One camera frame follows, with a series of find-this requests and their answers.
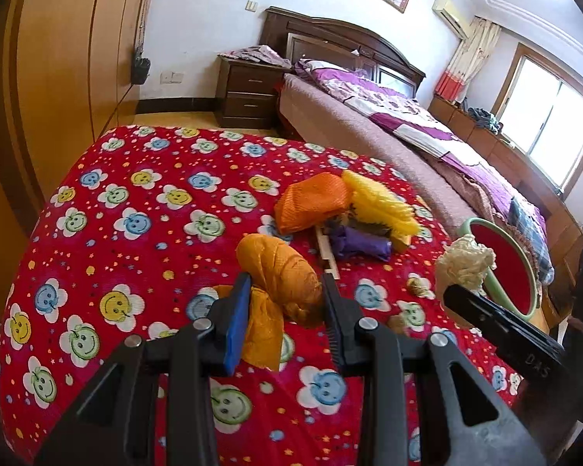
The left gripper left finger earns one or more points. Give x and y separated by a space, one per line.
229 317

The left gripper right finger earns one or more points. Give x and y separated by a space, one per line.
341 316

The golden orange mesh bag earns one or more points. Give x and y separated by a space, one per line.
284 286

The green red trash bin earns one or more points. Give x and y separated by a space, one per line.
511 283

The cream foam net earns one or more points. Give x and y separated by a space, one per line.
465 263

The yellow foam net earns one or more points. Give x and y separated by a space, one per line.
374 203

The orange foam net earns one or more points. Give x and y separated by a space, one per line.
310 202

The wooden stick piece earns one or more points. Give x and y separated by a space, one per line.
327 259

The purple wrapper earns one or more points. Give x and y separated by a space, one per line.
346 242

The low wooden cabinet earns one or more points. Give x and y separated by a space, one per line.
564 234

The blue plaid pillow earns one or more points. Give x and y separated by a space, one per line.
532 237

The red smiley flower quilt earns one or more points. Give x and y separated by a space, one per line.
141 237

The purple floral duvet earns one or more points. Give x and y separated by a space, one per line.
405 119

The dark wooden nightstand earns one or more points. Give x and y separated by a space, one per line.
247 94

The teal clothes pile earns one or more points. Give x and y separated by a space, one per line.
485 120

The dark wooden bed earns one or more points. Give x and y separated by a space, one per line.
309 113

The window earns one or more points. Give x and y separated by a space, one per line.
540 108

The folded cloth on nightstand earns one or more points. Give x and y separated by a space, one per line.
259 54

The black hanging bag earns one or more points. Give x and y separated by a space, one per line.
140 67

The cream red curtain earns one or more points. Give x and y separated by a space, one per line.
469 58

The wooden wardrobe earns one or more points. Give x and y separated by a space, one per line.
67 74

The wall socket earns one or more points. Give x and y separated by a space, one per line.
171 77

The wall light switch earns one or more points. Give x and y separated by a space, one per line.
251 6

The wall air conditioner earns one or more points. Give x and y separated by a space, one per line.
459 22

